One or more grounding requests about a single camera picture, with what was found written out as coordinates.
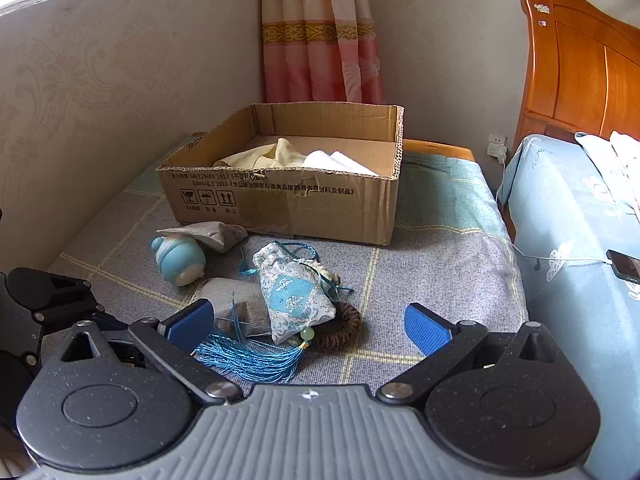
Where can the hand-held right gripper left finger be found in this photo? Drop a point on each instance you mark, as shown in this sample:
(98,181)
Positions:
(192,324)

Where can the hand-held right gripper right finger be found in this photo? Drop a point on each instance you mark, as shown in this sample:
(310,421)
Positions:
(425,329)

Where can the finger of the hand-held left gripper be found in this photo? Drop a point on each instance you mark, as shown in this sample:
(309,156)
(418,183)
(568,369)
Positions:
(70,312)
(50,285)

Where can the grey fabric pouch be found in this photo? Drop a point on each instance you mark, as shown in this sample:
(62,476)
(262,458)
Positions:
(212,234)
(235,305)

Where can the blue round plush toy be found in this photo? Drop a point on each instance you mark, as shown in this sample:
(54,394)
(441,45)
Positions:
(177,260)

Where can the blue embroidered sachet with tassel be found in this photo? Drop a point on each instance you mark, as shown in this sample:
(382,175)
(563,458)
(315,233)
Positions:
(295,295)

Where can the cream fabric scrunchie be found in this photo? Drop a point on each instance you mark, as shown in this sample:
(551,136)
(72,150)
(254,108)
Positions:
(327,276)

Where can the brown cardboard box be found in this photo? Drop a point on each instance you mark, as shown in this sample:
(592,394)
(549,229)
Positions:
(280,205)

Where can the plaid grey green blanket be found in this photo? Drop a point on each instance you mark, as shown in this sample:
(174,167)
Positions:
(430,270)

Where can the light blue bed sheet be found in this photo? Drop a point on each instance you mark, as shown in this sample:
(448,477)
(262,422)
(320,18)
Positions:
(565,240)

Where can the white folded cloth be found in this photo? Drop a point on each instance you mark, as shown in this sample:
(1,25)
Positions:
(335,162)

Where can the cream cloth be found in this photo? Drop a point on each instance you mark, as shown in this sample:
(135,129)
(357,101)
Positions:
(280,156)

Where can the black phone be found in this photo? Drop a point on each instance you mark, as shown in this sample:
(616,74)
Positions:
(625,264)

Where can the light blue pillow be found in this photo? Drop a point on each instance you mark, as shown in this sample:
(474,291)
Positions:
(597,152)

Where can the orange wooden headboard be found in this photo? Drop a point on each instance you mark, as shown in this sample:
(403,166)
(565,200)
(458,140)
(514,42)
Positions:
(575,70)

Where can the pink patterned curtain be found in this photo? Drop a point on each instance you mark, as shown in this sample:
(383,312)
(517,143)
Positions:
(320,35)

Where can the wooden bed frame edge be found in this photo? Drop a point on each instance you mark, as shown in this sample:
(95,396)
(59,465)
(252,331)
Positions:
(440,149)

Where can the white wall socket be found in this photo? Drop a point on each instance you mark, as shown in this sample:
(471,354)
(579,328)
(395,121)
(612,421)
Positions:
(495,141)

